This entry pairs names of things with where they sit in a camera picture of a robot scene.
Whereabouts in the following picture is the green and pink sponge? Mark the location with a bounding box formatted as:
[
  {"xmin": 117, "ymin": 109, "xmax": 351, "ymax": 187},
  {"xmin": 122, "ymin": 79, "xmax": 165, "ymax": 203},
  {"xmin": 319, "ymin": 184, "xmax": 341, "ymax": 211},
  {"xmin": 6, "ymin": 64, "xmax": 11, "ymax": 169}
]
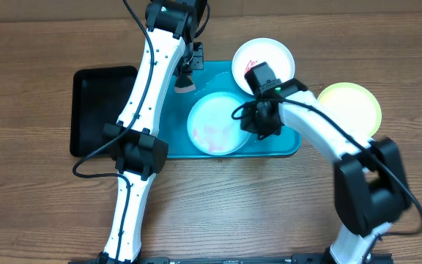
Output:
[{"xmin": 174, "ymin": 75, "xmax": 196, "ymax": 94}]

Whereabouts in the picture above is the light blue plate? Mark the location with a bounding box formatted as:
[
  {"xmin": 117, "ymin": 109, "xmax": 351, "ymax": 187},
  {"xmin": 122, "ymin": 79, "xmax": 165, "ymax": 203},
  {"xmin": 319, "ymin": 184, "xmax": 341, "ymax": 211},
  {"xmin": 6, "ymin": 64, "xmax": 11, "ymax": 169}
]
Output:
[{"xmin": 187, "ymin": 92, "xmax": 251, "ymax": 156}]

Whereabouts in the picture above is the white plate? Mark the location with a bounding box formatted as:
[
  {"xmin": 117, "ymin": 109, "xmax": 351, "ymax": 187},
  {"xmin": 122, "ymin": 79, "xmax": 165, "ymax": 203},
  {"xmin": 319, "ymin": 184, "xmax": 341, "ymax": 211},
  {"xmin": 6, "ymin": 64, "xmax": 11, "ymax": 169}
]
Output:
[{"xmin": 232, "ymin": 38, "xmax": 295, "ymax": 95}]

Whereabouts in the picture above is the yellow-green rimmed plate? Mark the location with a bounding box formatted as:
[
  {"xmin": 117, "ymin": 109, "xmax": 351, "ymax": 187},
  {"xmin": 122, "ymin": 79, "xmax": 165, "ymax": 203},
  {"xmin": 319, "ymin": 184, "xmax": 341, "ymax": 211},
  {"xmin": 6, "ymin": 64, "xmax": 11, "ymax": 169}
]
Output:
[{"xmin": 317, "ymin": 82, "xmax": 382, "ymax": 136}]

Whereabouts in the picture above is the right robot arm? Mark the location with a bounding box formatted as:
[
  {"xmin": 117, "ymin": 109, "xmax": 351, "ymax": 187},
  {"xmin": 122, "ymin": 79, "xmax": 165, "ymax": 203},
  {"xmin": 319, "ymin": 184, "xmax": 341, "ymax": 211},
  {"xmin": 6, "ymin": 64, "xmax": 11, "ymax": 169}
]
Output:
[{"xmin": 232, "ymin": 87, "xmax": 418, "ymax": 263}]

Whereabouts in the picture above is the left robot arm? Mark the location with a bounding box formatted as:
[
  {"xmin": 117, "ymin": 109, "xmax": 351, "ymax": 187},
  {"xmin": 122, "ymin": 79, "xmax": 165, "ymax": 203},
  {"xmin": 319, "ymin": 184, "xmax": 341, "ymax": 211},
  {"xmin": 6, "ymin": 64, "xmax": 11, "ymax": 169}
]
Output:
[{"xmin": 101, "ymin": 1, "xmax": 210, "ymax": 263}]

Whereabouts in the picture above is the teal plastic tray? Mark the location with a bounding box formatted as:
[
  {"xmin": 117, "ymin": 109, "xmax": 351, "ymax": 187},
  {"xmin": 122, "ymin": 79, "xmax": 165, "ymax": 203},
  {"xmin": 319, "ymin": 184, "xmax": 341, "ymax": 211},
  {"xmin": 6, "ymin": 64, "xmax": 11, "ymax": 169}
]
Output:
[{"xmin": 158, "ymin": 61, "xmax": 302, "ymax": 159}]

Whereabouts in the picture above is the black plastic tray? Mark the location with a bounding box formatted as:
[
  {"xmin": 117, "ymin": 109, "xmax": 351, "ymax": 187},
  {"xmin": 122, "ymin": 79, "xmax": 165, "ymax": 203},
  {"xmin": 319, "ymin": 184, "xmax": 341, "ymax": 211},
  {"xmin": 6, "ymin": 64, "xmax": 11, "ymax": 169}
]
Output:
[{"xmin": 70, "ymin": 66, "xmax": 138, "ymax": 158}]

